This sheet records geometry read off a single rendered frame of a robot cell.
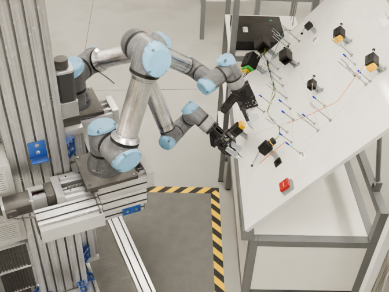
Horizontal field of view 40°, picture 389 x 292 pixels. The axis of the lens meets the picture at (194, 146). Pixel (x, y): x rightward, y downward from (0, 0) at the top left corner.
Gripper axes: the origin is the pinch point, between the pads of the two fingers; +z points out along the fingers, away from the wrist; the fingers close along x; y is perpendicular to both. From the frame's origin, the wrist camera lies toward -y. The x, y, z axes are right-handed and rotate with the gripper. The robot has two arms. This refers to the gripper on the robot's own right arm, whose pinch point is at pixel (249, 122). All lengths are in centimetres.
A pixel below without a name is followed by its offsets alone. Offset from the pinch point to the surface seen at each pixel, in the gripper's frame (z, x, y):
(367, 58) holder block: -11, -7, 56
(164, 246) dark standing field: 93, 45, -86
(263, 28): 13, 113, 26
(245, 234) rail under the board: 38, -28, -21
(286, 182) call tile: 19.1, -25.9, 5.4
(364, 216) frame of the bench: 67, -16, 33
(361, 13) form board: -7, 40, 69
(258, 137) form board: 25.5, 22.2, -0.3
